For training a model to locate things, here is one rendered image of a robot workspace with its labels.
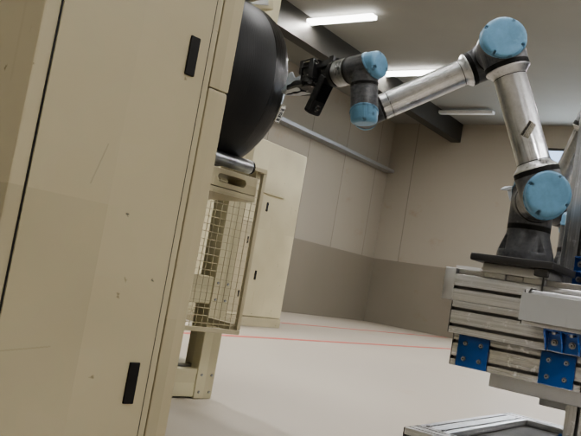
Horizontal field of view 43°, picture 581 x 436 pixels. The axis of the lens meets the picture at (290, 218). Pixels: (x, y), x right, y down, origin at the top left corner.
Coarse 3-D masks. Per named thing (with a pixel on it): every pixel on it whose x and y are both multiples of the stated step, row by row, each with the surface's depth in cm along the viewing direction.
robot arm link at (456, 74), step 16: (448, 64) 208; (464, 64) 205; (416, 80) 207; (432, 80) 206; (448, 80) 206; (464, 80) 206; (480, 80) 207; (384, 96) 208; (400, 96) 206; (416, 96) 206; (432, 96) 208; (384, 112) 207; (400, 112) 210; (368, 128) 212
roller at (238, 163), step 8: (216, 152) 228; (224, 152) 231; (216, 160) 228; (224, 160) 230; (232, 160) 232; (240, 160) 235; (248, 160) 238; (232, 168) 234; (240, 168) 236; (248, 168) 237
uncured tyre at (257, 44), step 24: (240, 24) 220; (264, 24) 229; (240, 48) 217; (264, 48) 224; (240, 72) 217; (264, 72) 224; (240, 96) 220; (264, 96) 225; (240, 120) 224; (264, 120) 229; (240, 144) 232
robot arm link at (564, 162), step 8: (576, 120) 248; (576, 128) 248; (576, 136) 248; (568, 144) 250; (576, 144) 248; (568, 152) 249; (560, 160) 252; (568, 160) 249; (560, 168) 251; (568, 168) 249; (568, 176) 250; (560, 216) 255; (552, 224) 257
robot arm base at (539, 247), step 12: (516, 228) 199; (528, 228) 197; (540, 228) 197; (504, 240) 202; (516, 240) 198; (528, 240) 196; (540, 240) 197; (504, 252) 199; (516, 252) 196; (528, 252) 195; (540, 252) 196
